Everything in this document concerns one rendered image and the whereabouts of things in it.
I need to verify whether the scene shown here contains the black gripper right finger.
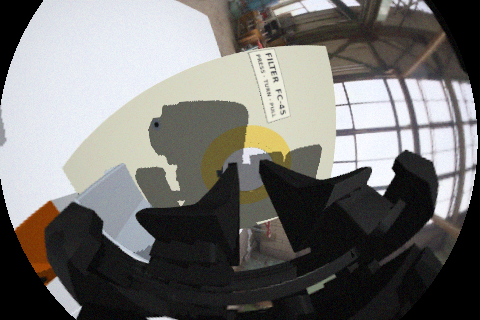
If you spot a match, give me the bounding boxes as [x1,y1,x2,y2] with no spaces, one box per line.
[259,160,373,252]

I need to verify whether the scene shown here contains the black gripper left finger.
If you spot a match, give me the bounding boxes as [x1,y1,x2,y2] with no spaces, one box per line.
[135,163,240,267]

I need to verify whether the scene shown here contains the grey cylinder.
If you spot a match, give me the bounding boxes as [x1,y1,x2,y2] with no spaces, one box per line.
[223,147,273,191]

